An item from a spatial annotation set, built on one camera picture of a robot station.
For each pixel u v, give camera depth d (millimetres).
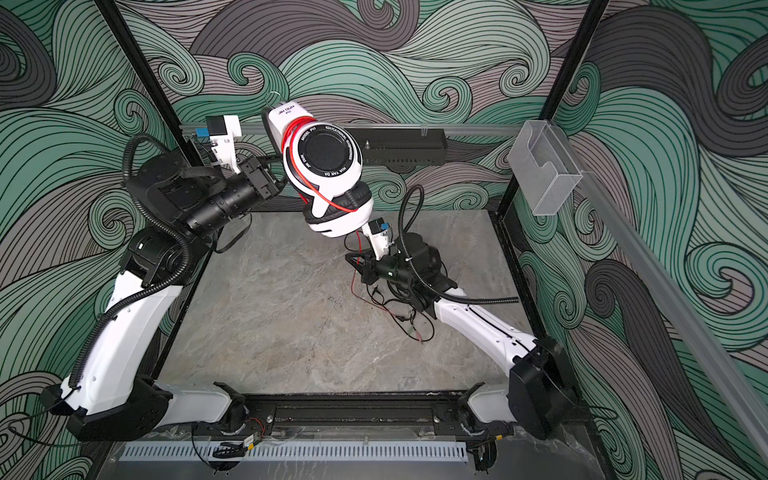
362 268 709
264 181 422
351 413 745
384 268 662
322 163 339
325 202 346
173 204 370
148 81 817
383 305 944
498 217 1228
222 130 432
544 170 796
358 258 697
